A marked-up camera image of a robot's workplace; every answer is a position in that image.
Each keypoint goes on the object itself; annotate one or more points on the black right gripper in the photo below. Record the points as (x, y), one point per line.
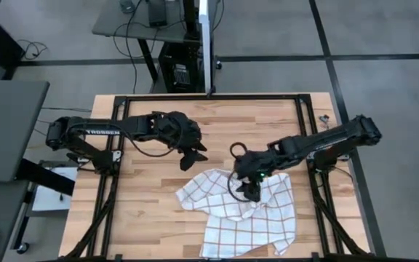
(255, 163)

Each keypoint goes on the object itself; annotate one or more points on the white flat box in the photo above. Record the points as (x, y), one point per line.
(49, 198)

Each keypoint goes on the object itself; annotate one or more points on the low grey desk top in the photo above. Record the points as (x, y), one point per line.
(2, 203)

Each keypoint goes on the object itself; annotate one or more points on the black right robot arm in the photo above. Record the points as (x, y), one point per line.
(326, 140)

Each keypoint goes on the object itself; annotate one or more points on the black power adapter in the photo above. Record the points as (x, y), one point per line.
(157, 14)

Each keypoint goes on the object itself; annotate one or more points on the grey desk with black legs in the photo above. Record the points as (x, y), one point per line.
(173, 32)

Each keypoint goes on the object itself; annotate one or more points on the white red-checked towel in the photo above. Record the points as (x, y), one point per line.
(249, 229)

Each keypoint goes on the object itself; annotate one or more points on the black monitor pole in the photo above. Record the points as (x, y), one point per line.
(190, 18)

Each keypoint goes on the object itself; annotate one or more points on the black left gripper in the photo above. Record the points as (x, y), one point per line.
(176, 129)

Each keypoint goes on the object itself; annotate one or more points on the white vertical post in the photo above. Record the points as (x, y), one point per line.
(206, 43)

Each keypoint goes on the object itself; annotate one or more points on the black computer tower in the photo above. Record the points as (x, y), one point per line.
(180, 69)

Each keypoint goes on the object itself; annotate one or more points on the grey computer mouse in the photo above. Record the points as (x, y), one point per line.
(127, 5)

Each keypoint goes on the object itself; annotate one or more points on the black aluminium table frame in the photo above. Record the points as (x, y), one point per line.
(209, 97)

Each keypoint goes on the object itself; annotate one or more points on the small black clip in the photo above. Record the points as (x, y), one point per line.
(324, 119)

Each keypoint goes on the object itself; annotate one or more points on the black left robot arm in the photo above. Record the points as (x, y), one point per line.
(96, 129)

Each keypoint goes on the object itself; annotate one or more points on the large grey desk top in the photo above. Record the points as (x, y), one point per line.
(6, 127)

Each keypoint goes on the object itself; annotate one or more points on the black caster wheel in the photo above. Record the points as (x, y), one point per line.
(22, 248)
(218, 65)

